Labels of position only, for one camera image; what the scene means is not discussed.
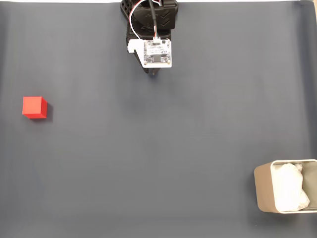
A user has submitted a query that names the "beige metal box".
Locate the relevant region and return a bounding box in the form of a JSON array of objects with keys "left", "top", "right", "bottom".
[{"left": 254, "top": 159, "right": 317, "bottom": 214}]

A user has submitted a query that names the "white crumpled cloth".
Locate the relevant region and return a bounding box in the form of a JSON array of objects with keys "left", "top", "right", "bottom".
[{"left": 272, "top": 162, "right": 311, "bottom": 213}]

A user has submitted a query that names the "white red servo cable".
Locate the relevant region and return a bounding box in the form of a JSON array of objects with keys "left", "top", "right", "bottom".
[{"left": 129, "top": 0, "right": 164, "bottom": 41}]

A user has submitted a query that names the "white camera board mount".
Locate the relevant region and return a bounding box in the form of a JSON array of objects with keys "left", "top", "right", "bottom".
[{"left": 127, "top": 38, "right": 172, "bottom": 68}]

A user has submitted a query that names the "grey table mat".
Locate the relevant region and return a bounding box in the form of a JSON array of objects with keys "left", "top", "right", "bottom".
[{"left": 0, "top": 1, "right": 317, "bottom": 238}]

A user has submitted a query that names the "black camera cable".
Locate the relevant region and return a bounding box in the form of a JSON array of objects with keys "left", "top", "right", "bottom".
[{"left": 148, "top": 0, "right": 158, "bottom": 38}]

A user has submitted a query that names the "red cube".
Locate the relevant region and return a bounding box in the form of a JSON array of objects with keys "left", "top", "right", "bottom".
[{"left": 22, "top": 96, "right": 48, "bottom": 119}]

